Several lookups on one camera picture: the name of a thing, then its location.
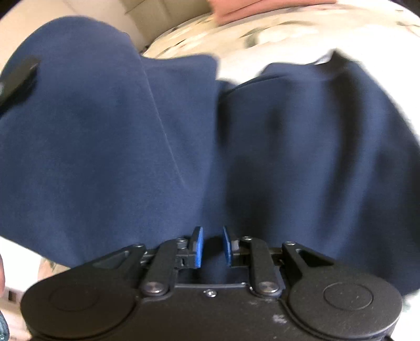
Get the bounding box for navy blue jacket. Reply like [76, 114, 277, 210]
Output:
[0, 15, 420, 296]

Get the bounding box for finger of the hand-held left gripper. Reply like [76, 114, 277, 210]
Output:
[0, 56, 40, 110]

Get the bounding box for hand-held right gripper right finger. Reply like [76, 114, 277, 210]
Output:
[222, 226, 337, 296]

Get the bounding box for floral printed bed sheet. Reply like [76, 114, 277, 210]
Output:
[0, 0, 420, 317]

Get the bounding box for pink pillow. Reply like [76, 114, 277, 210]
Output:
[209, 0, 339, 25]

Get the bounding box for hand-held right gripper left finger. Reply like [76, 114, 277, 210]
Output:
[89, 226, 204, 296]

